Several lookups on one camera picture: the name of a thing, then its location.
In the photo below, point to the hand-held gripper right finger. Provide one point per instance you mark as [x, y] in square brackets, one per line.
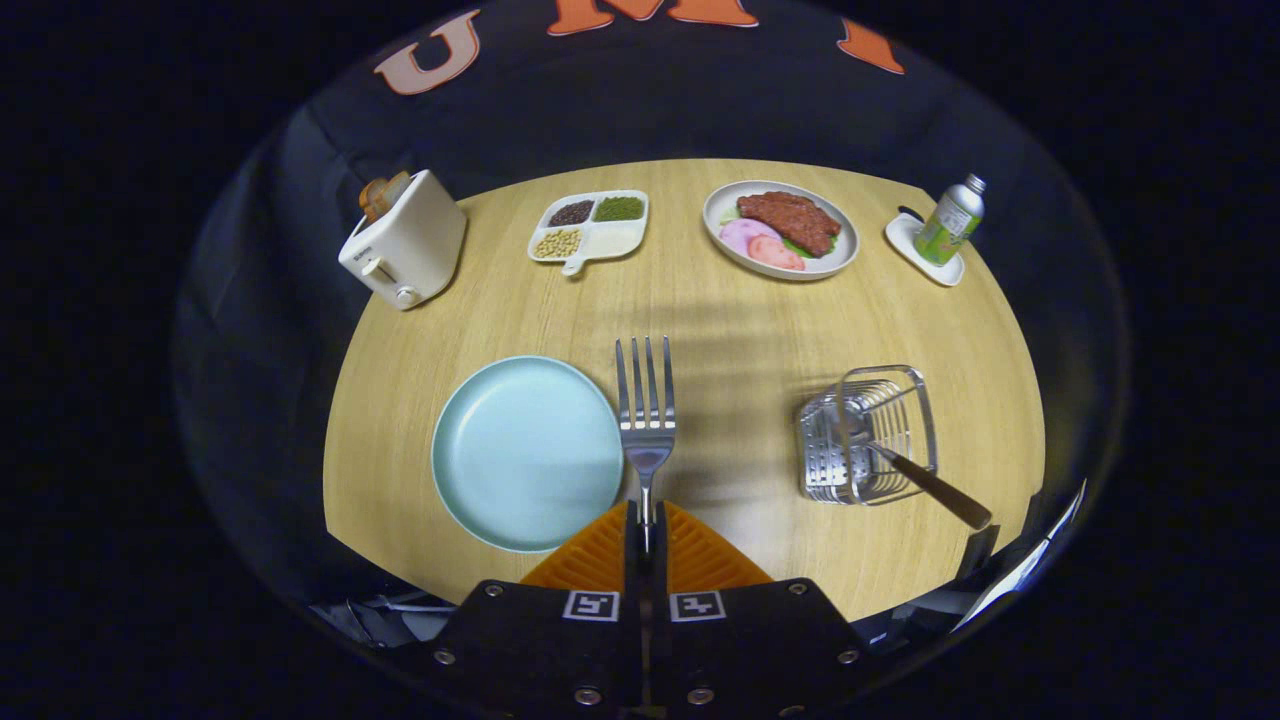
[750, 640]

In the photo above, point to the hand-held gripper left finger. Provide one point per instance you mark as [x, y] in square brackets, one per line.
[540, 640]

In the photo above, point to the light blue round plate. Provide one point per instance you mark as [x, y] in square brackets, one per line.
[520, 455]

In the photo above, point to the reddish pink ham slice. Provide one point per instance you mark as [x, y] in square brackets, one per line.
[775, 254]

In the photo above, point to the white oval food plate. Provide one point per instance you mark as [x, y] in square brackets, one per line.
[845, 262]

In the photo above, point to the green lettuce leaf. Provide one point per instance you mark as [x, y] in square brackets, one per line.
[802, 249]

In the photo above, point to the yellow soybeans pile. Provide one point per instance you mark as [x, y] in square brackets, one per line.
[557, 243]

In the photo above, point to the pale pink ham slice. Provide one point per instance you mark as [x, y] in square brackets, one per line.
[740, 237]

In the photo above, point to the white divided snack tray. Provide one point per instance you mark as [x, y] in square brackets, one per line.
[615, 240]

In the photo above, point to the white toaster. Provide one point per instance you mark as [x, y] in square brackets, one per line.
[410, 250]

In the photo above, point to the brown grilled steak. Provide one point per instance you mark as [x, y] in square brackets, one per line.
[790, 218]

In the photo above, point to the dark red beans pile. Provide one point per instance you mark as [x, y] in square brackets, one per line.
[571, 212]

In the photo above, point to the green mung beans pile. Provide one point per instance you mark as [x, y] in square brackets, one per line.
[620, 209]

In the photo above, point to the green label metal bottle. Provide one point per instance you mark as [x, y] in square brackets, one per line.
[948, 225]

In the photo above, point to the brown toast slice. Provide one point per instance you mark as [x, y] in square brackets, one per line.
[374, 200]
[396, 186]

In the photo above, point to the black backdrop cloth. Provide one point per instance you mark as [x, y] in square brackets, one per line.
[600, 110]

